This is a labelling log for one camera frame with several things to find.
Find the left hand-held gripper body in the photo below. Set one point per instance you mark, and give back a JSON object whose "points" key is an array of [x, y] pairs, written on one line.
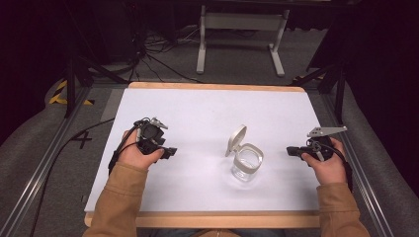
{"points": [[150, 135]]}

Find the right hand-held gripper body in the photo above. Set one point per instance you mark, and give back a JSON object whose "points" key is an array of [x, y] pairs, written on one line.
{"points": [[321, 141]]}

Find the clear glass jar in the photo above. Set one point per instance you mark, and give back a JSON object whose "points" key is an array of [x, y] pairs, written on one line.
{"points": [[247, 163]]}

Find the white hinged jar lid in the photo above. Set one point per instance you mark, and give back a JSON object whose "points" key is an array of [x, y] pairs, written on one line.
{"points": [[235, 140]]}

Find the person's left hand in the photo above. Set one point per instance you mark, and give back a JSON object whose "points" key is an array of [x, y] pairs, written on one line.
{"points": [[138, 154]]}

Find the person's right hand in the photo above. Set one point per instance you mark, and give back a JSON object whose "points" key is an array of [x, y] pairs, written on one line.
{"points": [[327, 168]]}

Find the black metal stand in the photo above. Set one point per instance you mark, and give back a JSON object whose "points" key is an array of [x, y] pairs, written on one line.
{"points": [[329, 82], [82, 72]]}

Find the yellow black floor tape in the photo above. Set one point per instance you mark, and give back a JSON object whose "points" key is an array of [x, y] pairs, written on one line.
{"points": [[64, 95]]}

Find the aluminium rail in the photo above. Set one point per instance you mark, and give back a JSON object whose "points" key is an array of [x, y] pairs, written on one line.
{"points": [[36, 171], [359, 164]]}

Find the white metal table frame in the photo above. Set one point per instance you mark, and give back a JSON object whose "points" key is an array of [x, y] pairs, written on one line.
{"points": [[242, 36]]}

